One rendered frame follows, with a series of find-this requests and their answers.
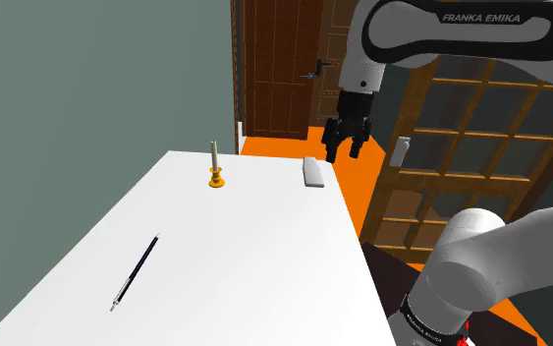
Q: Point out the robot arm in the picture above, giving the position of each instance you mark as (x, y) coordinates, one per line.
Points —
(467, 268)

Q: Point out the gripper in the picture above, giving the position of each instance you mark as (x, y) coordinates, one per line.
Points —
(354, 106)

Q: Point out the grey flat remote control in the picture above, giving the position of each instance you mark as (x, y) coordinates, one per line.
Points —
(313, 172)

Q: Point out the brown wooden door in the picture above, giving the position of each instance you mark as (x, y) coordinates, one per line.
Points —
(281, 67)

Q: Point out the wooden glazed door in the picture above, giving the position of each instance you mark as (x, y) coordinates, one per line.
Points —
(467, 144)

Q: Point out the candle in gold holder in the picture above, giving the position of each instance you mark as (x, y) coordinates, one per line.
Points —
(215, 168)

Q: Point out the black and silver pen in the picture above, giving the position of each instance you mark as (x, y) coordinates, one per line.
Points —
(136, 271)

